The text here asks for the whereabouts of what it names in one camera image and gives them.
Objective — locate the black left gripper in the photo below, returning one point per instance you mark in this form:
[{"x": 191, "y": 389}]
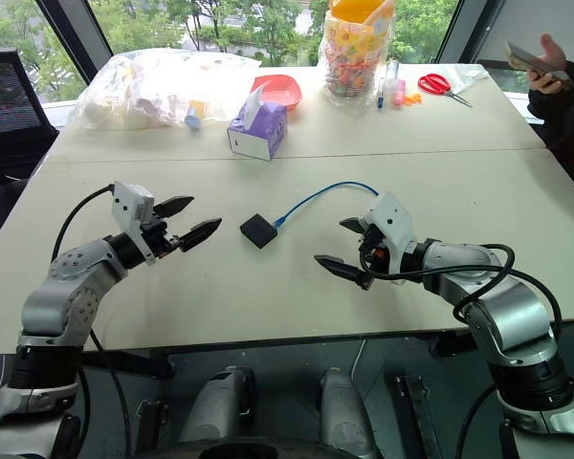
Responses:
[{"x": 159, "y": 239}]

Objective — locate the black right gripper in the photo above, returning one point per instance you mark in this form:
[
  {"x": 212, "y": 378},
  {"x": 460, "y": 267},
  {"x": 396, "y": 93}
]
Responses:
[{"x": 380, "y": 260}]

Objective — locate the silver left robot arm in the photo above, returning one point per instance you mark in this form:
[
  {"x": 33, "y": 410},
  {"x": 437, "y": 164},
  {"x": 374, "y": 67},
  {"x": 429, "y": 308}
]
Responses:
[{"x": 57, "y": 296}]

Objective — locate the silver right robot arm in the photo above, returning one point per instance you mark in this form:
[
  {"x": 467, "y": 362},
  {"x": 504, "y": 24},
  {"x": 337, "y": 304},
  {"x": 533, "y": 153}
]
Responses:
[{"x": 507, "y": 311}]

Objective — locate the small black box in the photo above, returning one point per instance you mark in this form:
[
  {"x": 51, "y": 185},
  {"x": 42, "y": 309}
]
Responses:
[{"x": 258, "y": 231}]

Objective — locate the person's bare hand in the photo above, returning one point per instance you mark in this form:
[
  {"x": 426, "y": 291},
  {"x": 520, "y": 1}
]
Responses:
[{"x": 552, "y": 52}]

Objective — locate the small blue toy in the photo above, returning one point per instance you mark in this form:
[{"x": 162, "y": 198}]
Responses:
[{"x": 193, "y": 120}]

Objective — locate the purple tissue box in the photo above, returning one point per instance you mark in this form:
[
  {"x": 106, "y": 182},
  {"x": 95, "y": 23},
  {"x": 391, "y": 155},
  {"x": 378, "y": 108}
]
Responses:
[{"x": 260, "y": 131}]

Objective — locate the clear bag of white items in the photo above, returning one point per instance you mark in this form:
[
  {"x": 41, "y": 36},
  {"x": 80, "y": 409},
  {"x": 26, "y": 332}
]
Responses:
[{"x": 148, "y": 91}]

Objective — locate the blue pen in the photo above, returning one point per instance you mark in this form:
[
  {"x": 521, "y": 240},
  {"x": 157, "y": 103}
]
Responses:
[{"x": 380, "y": 95}]

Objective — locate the small orange pieces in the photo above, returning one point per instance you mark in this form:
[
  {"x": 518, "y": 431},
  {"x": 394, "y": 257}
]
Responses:
[{"x": 412, "y": 99}]

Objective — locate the red plastic bowl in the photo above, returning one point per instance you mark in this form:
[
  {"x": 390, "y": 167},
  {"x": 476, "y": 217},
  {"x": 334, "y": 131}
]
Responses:
[{"x": 282, "y": 91}]

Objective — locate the pink eraser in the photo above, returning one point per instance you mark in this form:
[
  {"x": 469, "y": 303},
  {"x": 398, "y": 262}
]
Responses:
[{"x": 400, "y": 93}]

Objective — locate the grey rounded robot leg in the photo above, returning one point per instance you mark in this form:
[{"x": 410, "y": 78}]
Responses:
[
  {"x": 344, "y": 411},
  {"x": 217, "y": 406}
]

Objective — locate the bag of colourful candy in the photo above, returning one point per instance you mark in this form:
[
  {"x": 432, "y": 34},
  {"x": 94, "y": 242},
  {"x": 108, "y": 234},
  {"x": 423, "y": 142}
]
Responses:
[{"x": 356, "y": 57}]

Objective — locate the clear plastic wrapper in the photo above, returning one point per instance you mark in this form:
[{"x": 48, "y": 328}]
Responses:
[{"x": 469, "y": 76}]

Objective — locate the black mesh office chair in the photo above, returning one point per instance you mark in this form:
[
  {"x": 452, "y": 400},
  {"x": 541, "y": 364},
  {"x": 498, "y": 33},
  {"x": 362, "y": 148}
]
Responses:
[{"x": 9, "y": 105}]

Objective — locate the smartphone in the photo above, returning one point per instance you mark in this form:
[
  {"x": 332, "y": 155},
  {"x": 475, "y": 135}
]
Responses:
[{"x": 523, "y": 57}]

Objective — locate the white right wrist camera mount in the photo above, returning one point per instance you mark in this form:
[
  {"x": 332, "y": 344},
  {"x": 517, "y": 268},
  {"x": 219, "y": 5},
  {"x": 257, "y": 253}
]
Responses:
[{"x": 394, "y": 217}]

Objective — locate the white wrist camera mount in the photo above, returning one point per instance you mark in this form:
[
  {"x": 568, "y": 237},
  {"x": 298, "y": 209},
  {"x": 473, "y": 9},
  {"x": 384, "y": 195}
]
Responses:
[
  {"x": 126, "y": 203},
  {"x": 394, "y": 217}
]

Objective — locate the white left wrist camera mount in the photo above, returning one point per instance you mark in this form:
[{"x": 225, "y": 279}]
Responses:
[{"x": 126, "y": 203}]

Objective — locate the black table frame bar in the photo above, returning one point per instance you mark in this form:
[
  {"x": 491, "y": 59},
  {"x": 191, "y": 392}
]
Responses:
[{"x": 134, "y": 363}]

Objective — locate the dark window frame post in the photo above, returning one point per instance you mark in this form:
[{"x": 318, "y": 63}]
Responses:
[
  {"x": 454, "y": 28},
  {"x": 74, "y": 33}
]

